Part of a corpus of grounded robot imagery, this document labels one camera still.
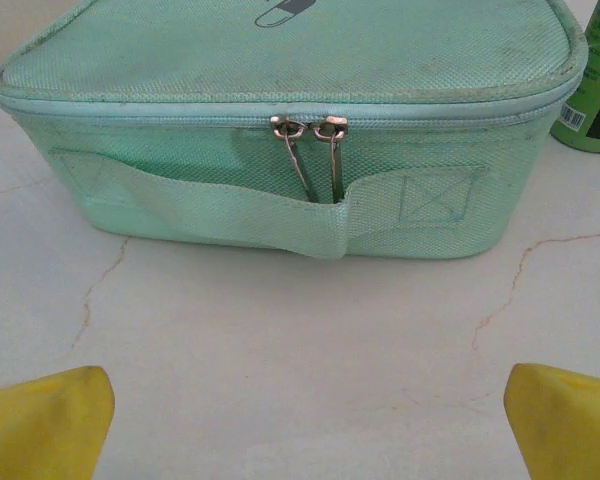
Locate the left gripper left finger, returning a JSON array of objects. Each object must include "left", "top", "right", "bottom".
[{"left": 0, "top": 365, "right": 116, "bottom": 480}]

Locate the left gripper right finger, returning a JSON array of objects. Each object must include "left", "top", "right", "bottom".
[{"left": 503, "top": 363, "right": 600, "bottom": 480}]

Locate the green bottle black label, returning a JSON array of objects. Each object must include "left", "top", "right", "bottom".
[{"left": 550, "top": 0, "right": 600, "bottom": 155}]

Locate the metal zipper pull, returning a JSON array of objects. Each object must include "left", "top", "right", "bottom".
[
  {"left": 270, "top": 114, "right": 311, "bottom": 199},
  {"left": 313, "top": 114, "right": 349, "bottom": 205}
]

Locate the mint green zip pouch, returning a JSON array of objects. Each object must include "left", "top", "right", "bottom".
[{"left": 0, "top": 0, "right": 590, "bottom": 262}]

